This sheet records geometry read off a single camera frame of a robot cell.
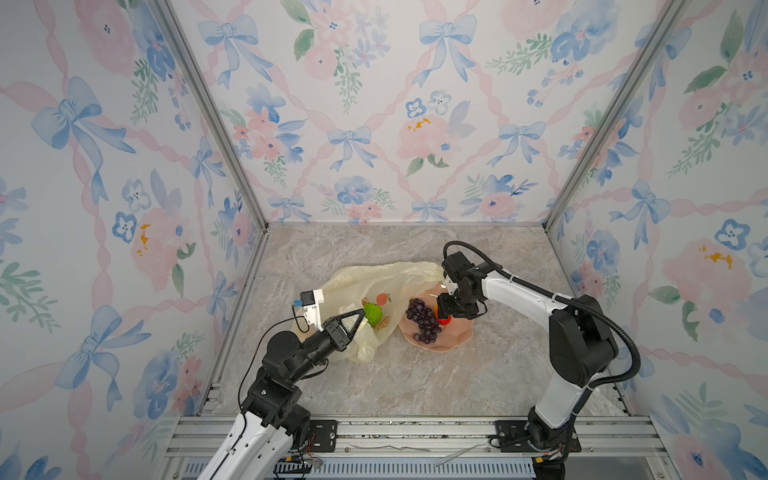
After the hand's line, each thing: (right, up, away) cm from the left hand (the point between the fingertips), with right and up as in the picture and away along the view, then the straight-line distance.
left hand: (365, 312), depth 66 cm
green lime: (+1, -5, +24) cm, 25 cm away
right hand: (+23, -5, +25) cm, 34 cm away
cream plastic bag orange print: (+5, +3, +31) cm, 32 cm away
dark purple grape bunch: (+16, -6, +24) cm, 29 cm away
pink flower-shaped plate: (+24, -12, +24) cm, 36 cm away
